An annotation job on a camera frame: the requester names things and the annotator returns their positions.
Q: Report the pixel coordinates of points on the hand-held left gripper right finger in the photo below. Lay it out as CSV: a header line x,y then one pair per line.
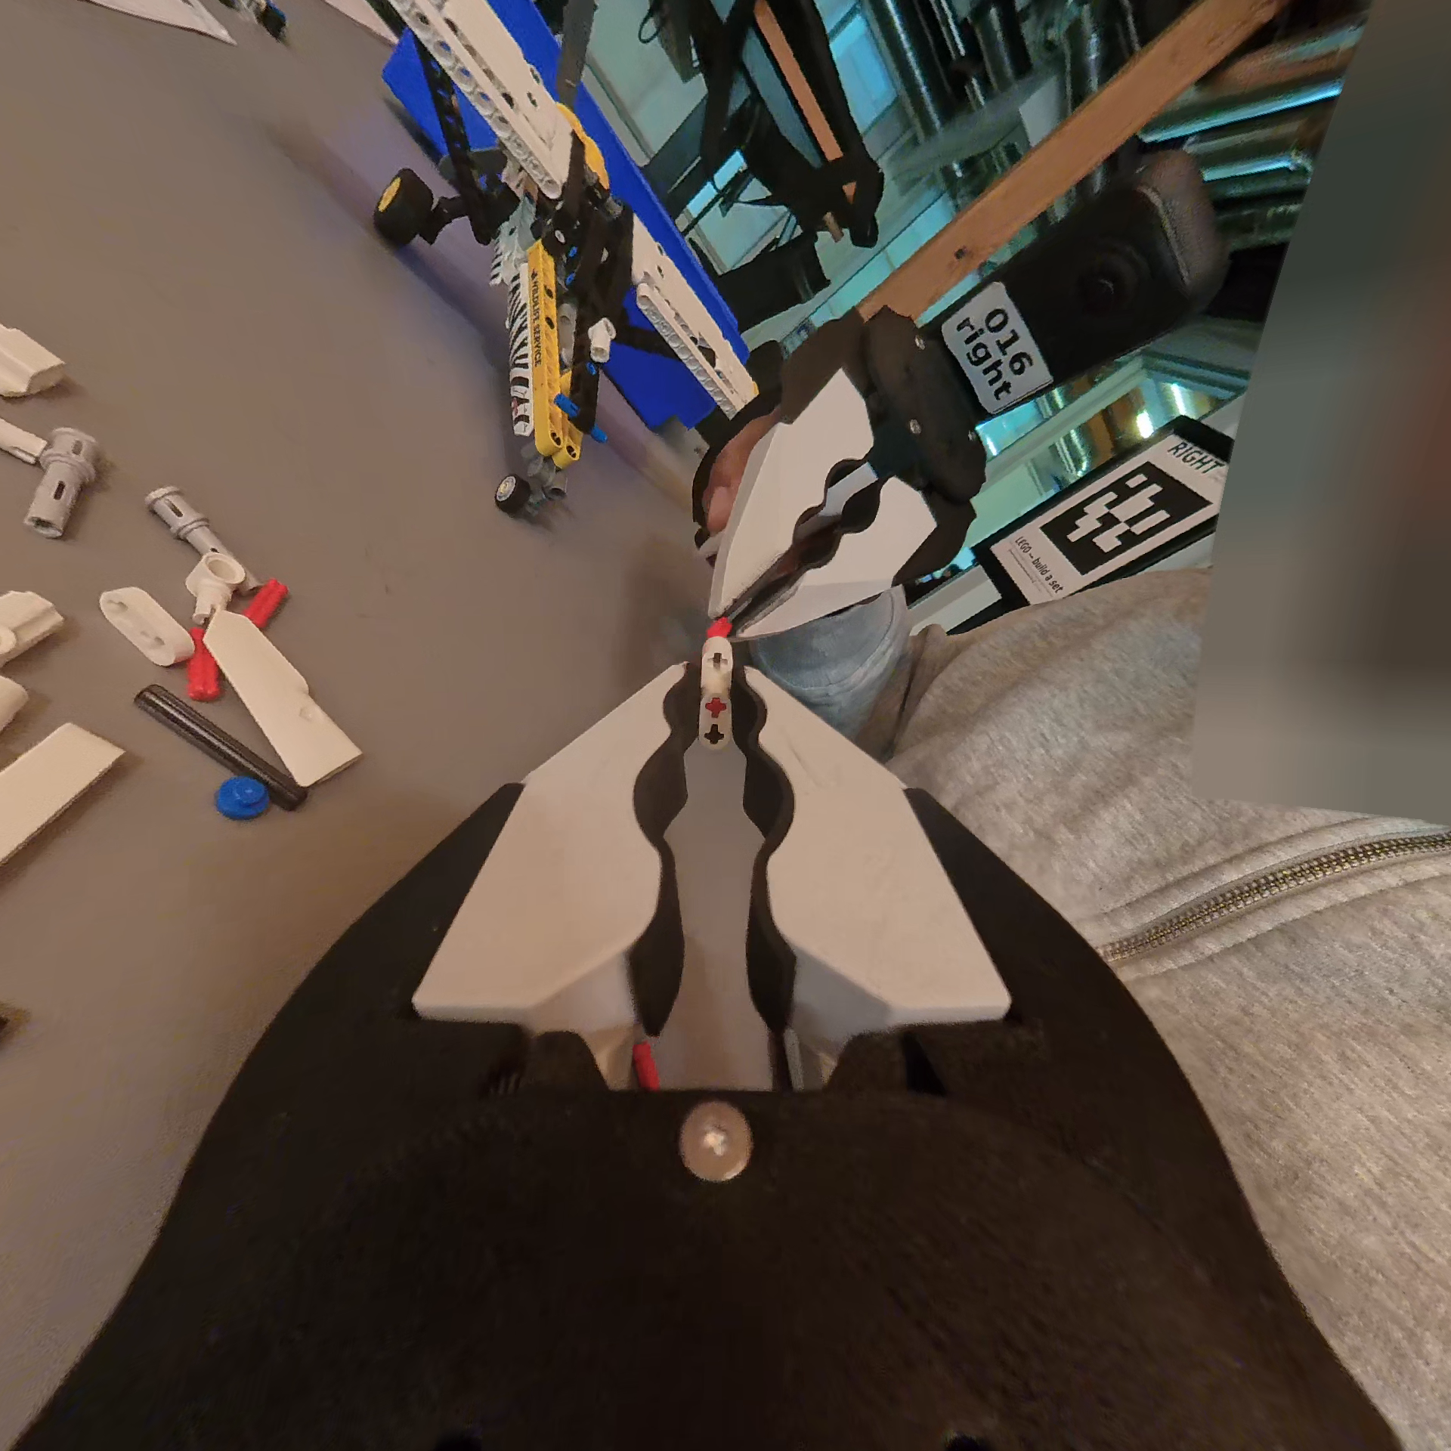
x,y
884,894

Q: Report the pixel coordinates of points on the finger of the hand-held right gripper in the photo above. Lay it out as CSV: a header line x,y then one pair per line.
x,y
867,561
775,499

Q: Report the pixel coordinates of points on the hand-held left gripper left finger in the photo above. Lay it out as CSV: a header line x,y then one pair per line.
x,y
532,894

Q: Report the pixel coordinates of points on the small white lego liftarm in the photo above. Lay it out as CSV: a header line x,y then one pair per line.
x,y
715,691

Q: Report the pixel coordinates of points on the partly built lego model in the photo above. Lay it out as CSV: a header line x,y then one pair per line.
x,y
554,293

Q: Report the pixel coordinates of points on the blue round lego stud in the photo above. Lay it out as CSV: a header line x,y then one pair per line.
x,y
241,796

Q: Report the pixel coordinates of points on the long white lego panel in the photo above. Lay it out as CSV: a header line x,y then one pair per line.
x,y
278,703

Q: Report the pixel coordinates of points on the black lego axle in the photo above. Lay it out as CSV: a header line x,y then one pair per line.
x,y
214,742

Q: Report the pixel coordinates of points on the white lego connector with hole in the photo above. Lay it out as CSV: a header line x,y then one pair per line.
x,y
214,580

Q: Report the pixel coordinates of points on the white oval lego panel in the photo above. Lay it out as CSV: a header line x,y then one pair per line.
x,y
146,625

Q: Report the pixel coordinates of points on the flat white lego panel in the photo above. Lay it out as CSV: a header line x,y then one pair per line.
x,y
50,782

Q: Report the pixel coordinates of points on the grey lego axle connector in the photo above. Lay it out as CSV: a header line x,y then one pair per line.
x,y
62,475
181,514

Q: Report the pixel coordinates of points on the small white lego piece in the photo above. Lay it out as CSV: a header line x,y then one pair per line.
x,y
8,703

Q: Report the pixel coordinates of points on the white curved lego panel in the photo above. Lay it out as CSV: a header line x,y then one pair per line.
x,y
22,359
24,623

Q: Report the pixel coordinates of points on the person's right hand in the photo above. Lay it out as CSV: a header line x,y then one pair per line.
x,y
722,469

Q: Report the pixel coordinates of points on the light blue cloth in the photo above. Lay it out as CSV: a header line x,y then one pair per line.
x,y
837,673

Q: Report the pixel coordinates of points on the printed tag sign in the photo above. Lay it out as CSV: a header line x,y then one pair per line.
x,y
1121,514

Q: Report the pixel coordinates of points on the blue plastic box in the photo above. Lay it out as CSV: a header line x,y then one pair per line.
x,y
685,278

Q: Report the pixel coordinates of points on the wooden beam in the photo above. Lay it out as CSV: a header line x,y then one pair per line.
x,y
1076,159

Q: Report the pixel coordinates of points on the black chair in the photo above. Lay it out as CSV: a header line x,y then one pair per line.
x,y
793,136

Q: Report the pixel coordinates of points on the paper sheet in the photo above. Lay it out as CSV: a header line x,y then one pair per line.
x,y
169,13

